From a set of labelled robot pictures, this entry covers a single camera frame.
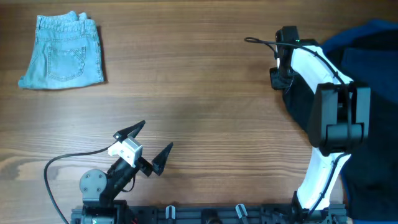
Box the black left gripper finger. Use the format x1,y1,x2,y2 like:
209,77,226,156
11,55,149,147
152,142,174,176
113,120,146,142

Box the black shorts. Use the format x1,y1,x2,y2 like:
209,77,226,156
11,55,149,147
282,75,315,133

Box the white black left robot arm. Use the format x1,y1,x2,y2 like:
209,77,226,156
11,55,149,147
80,120,174,208

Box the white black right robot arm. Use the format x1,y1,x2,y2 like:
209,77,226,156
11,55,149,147
270,42,370,222

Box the blue garment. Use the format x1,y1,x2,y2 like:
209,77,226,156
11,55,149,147
322,19,397,103

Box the light blue denim shorts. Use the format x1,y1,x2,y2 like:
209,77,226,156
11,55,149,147
18,11,104,90

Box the dark navy garment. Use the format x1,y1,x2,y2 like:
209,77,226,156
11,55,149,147
328,29,398,222

